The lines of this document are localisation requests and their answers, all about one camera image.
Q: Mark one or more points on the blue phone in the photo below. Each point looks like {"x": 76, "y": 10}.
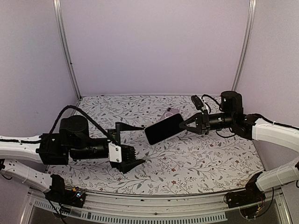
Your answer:
{"x": 164, "y": 129}

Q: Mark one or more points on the floral patterned table mat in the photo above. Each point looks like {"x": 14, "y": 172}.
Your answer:
{"x": 184, "y": 164}

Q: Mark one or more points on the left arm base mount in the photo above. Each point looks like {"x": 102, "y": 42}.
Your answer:
{"x": 67, "y": 196}

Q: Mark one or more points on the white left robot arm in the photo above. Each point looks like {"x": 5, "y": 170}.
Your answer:
{"x": 13, "y": 150}

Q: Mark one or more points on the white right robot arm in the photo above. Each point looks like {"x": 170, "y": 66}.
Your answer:
{"x": 254, "y": 127}

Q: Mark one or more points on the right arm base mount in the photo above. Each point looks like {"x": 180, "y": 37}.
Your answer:
{"x": 251, "y": 194}

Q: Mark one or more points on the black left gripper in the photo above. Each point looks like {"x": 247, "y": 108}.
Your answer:
{"x": 124, "y": 166}

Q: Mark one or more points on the front aluminium rail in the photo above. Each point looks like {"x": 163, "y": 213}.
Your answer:
{"x": 108, "y": 208}

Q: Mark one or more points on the purple phone with ring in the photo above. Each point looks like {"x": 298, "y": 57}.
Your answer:
{"x": 169, "y": 112}

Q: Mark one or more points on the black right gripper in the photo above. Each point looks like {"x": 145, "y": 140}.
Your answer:
{"x": 202, "y": 122}

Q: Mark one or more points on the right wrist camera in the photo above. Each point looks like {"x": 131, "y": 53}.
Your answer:
{"x": 200, "y": 105}

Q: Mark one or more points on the aluminium frame post back left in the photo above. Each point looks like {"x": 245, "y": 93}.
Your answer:
{"x": 62, "y": 34}

